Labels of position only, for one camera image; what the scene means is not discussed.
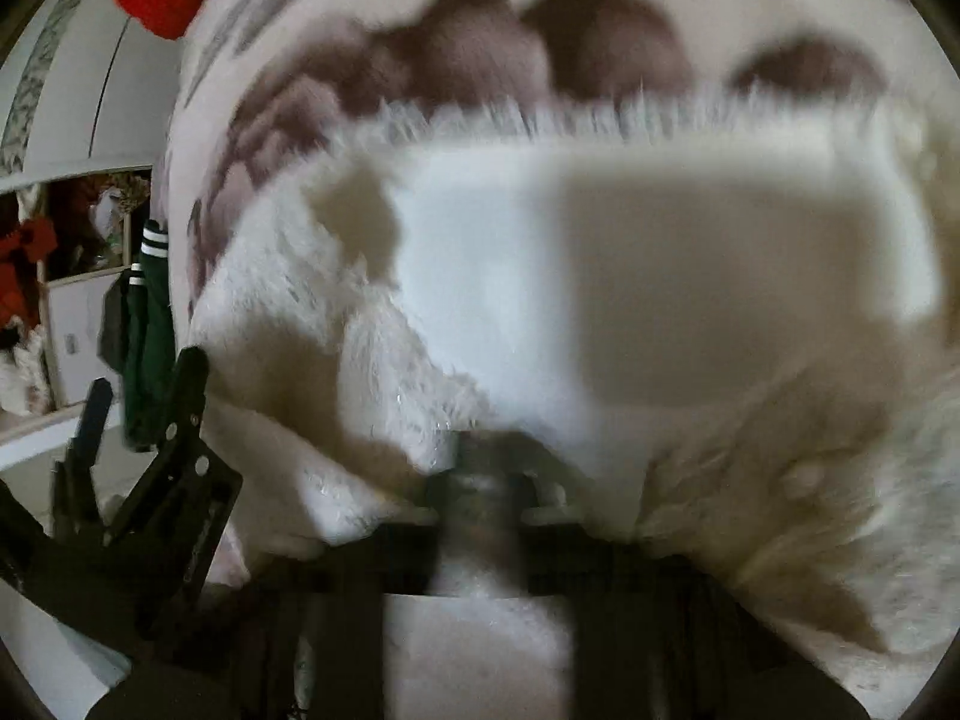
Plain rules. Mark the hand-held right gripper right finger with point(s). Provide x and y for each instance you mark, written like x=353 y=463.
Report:
x=630 y=585

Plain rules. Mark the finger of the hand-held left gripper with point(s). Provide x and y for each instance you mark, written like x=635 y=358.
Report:
x=189 y=405
x=94 y=420

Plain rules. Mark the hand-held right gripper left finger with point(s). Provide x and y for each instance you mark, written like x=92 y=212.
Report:
x=352 y=577

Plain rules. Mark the white fuzzy garment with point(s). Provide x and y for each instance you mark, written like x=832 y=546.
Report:
x=675 y=277

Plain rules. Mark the red hanging clothes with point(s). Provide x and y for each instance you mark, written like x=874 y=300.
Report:
x=19 y=270

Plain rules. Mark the white drawer unit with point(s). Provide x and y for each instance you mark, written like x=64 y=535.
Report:
x=79 y=337

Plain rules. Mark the green garment with white stripes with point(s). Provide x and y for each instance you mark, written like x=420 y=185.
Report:
x=150 y=330

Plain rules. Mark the dark olive garment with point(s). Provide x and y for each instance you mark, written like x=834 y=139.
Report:
x=112 y=326

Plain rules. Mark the white wardrobe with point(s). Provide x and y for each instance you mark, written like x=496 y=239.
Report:
x=82 y=90

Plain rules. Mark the floral printed blanket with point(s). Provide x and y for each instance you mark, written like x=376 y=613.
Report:
x=600 y=52

